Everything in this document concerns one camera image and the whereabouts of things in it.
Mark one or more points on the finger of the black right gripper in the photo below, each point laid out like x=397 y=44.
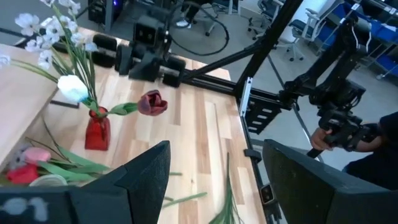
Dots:
x=105 y=49
x=174 y=71

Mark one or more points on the person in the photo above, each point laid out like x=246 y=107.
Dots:
x=373 y=161
x=183 y=23

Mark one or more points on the white artificial tulip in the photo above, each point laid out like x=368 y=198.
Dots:
x=73 y=88
x=48 y=180

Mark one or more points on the white frame office chair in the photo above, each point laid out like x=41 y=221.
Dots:
x=298 y=26

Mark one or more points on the person's hand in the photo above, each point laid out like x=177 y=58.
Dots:
x=318 y=140

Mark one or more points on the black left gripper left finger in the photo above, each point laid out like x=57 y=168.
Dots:
x=146 y=186

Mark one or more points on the red ribbed glass vase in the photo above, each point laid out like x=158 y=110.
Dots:
x=98 y=133

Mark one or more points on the black box with blue light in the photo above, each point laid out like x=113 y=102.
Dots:
x=99 y=12

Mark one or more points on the rack with blue bins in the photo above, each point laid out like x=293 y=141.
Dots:
x=385 y=65

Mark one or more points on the silver aluminium bracket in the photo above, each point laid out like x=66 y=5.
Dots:
x=245 y=96

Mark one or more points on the black table-level camera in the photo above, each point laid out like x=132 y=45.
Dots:
x=267 y=194

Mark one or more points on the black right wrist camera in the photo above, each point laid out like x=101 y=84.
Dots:
x=149 y=29

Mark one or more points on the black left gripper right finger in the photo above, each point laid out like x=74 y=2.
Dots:
x=298 y=193

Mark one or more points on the black aluminium rig frame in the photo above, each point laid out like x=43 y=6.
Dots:
x=267 y=31

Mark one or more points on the dark red artificial tulip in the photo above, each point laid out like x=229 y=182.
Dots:
x=152 y=102

